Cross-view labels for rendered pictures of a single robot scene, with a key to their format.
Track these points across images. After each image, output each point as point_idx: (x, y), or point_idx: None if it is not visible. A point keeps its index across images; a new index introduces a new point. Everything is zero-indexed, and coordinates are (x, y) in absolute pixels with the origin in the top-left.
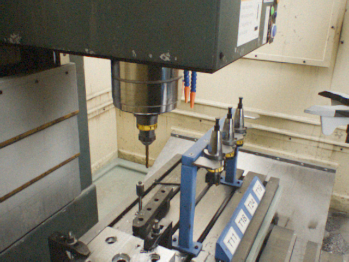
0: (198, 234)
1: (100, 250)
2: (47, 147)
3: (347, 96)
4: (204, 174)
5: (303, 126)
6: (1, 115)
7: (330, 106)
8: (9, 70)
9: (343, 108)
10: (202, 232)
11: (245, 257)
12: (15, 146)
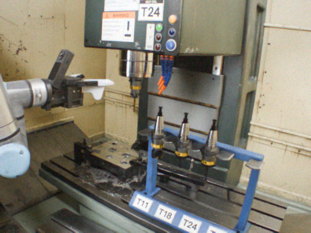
0: (161, 199)
1: (134, 151)
2: (191, 114)
3: (89, 79)
4: (251, 215)
5: None
6: (170, 83)
7: (77, 75)
8: (202, 71)
9: (70, 75)
10: (164, 202)
11: (133, 216)
12: (174, 101)
